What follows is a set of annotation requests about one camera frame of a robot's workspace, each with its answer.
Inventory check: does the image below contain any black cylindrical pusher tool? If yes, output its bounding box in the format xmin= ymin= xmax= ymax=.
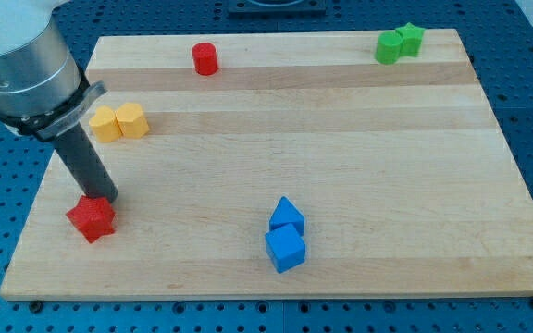
xmin=53 ymin=124 xmax=118 ymax=203

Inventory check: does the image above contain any red star block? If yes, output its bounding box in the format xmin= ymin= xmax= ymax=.
xmin=66 ymin=196 xmax=115 ymax=243

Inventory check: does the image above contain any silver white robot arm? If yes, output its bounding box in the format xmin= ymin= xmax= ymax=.
xmin=0 ymin=0 xmax=118 ymax=202

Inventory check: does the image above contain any green star block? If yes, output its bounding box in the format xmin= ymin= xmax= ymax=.
xmin=395 ymin=22 xmax=426 ymax=57

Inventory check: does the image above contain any yellow heart block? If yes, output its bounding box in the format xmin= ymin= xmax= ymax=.
xmin=88 ymin=105 xmax=122 ymax=143

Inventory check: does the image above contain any yellow hexagon block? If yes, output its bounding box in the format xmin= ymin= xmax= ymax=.
xmin=115 ymin=103 xmax=150 ymax=139

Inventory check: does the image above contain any red cylinder block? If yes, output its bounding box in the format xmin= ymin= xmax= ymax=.
xmin=192 ymin=43 xmax=219 ymax=76

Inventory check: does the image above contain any black mounting plate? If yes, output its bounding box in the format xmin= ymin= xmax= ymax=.
xmin=225 ymin=0 xmax=327 ymax=16

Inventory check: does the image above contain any blue triangle block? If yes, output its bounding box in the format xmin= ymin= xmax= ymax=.
xmin=268 ymin=196 xmax=305 ymax=236

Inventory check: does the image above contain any blue cube block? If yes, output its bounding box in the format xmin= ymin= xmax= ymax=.
xmin=265 ymin=225 xmax=306 ymax=273

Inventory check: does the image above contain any wooden board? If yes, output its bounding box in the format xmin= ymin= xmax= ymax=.
xmin=0 ymin=29 xmax=533 ymax=301

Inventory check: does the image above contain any green cylinder block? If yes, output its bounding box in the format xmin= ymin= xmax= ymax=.
xmin=375 ymin=31 xmax=403 ymax=65

